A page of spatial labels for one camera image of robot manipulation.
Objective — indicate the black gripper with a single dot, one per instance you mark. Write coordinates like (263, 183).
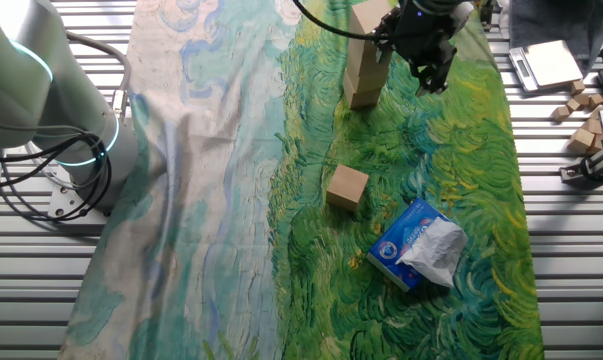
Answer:
(421, 35)

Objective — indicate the light wooden cube block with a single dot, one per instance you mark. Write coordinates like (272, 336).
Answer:
(361, 99)
(368, 17)
(366, 80)
(363, 55)
(347, 186)

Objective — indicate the silver digital scale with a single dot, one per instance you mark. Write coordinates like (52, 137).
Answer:
(551, 62)

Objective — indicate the small wooden block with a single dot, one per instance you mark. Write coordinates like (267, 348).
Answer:
(596, 100)
(561, 113)
(597, 144)
(580, 141)
(582, 99)
(592, 125)
(573, 105)
(577, 87)

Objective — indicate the grey cloth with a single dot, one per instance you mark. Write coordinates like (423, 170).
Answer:
(581, 25)

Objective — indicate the blue tissue pack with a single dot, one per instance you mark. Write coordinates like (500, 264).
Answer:
(401, 240)

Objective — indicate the painted landscape cloth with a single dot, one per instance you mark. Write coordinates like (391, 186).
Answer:
(231, 200)

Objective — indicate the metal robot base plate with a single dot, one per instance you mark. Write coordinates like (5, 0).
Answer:
(66, 200)

